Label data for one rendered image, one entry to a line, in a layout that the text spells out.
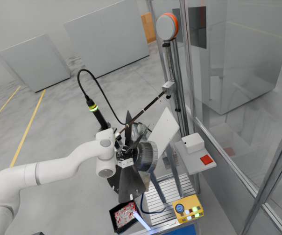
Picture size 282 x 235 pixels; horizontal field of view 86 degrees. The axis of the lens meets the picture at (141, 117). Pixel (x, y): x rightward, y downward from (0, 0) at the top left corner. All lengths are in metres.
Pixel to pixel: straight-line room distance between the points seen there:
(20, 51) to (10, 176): 7.62
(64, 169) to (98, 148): 0.16
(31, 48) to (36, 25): 5.17
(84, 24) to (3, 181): 5.79
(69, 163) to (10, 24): 12.96
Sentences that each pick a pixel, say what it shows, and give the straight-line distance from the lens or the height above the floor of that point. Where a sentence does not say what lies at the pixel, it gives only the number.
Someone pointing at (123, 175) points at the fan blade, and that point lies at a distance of 1.16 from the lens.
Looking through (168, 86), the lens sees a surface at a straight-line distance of 1.24.
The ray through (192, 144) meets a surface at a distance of 1.45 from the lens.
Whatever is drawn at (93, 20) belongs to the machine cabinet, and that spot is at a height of 1.85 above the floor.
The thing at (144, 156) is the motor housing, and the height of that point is 1.16.
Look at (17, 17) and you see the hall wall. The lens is 13.33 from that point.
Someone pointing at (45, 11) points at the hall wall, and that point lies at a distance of 13.00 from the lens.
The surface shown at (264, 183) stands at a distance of 1.05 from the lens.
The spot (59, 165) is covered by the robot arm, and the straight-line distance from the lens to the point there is 0.71.
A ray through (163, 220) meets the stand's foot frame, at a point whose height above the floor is 0.08.
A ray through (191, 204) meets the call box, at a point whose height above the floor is 1.07.
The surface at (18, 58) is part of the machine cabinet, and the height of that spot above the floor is 1.50.
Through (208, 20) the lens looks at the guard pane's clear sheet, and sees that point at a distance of 0.98.
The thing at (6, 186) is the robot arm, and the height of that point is 1.74.
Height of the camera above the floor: 2.11
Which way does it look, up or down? 38 degrees down
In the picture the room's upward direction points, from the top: 21 degrees counter-clockwise
